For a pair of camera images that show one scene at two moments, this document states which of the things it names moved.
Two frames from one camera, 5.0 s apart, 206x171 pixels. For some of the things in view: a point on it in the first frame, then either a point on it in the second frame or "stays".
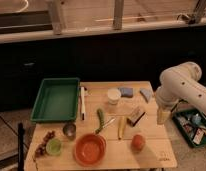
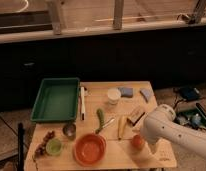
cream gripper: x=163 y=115 → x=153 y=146
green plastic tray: x=57 y=100 stays
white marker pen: x=83 y=106 stays
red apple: x=137 y=142 stays
